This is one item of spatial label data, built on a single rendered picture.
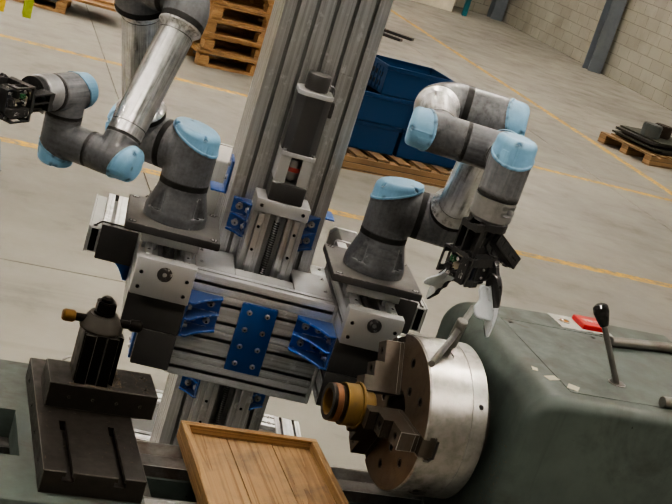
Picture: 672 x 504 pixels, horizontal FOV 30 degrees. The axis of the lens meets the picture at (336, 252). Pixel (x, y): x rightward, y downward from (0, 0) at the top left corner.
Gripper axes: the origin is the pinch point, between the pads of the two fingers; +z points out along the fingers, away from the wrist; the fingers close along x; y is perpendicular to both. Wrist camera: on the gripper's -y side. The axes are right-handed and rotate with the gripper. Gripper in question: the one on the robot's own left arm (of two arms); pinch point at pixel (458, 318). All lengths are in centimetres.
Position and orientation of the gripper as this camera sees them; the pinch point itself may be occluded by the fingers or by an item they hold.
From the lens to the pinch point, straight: 230.0
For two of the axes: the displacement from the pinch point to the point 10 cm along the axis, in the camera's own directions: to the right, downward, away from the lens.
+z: -3.0, 9.0, 3.2
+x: 6.6, 4.4, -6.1
